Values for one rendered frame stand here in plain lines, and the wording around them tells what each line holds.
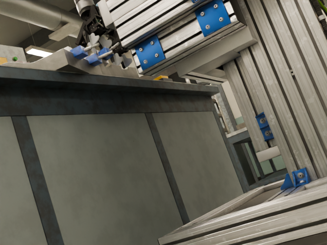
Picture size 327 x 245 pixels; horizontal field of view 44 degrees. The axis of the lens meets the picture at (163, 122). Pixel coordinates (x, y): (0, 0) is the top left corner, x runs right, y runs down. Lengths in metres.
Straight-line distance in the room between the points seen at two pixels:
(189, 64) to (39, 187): 0.60
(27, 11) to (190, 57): 5.49
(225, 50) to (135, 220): 0.63
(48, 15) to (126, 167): 5.72
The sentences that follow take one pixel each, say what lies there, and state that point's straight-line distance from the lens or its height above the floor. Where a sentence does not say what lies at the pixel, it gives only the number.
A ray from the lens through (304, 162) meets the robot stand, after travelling 1.29.
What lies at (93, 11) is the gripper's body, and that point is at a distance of 1.74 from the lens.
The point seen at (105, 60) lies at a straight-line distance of 1.66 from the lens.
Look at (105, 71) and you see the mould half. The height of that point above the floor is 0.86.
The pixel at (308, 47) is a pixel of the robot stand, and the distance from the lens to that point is 1.30.
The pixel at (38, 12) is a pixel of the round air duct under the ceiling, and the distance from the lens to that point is 6.86.
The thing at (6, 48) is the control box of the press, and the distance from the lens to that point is 2.61.
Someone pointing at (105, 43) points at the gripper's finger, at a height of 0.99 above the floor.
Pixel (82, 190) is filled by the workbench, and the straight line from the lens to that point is 1.26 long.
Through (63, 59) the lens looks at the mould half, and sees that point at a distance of 1.30.
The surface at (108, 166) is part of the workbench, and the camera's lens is 1.38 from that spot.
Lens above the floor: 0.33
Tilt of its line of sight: 10 degrees up
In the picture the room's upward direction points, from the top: 20 degrees counter-clockwise
